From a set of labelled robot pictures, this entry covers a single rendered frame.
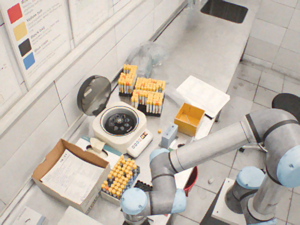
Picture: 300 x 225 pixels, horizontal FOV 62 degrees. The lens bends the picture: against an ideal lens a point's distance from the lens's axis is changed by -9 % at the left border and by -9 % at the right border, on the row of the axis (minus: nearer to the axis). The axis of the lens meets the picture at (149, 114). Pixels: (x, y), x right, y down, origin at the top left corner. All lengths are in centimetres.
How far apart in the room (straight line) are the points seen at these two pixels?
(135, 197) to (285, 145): 43
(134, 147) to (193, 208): 103
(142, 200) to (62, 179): 62
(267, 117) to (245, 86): 245
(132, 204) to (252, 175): 55
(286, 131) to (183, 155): 32
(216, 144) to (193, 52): 131
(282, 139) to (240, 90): 244
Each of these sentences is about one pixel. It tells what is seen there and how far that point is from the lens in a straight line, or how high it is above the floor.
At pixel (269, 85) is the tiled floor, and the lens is 339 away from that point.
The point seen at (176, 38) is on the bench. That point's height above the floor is 87.
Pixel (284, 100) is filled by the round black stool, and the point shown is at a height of 65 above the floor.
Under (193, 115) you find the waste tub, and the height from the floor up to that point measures 90.
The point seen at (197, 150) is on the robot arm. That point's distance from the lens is 84.
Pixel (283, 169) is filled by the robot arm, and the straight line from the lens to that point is 74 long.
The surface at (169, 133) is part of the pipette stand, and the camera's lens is 139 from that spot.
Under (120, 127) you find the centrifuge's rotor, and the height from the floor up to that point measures 97.
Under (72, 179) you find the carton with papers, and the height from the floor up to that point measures 94.
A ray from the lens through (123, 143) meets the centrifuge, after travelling 134.
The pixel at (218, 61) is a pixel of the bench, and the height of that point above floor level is 87.
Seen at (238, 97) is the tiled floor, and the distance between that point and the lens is 308.
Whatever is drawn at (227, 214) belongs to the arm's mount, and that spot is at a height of 91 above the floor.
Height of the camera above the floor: 209
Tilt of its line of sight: 50 degrees down
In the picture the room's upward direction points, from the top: 2 degrees clockwise
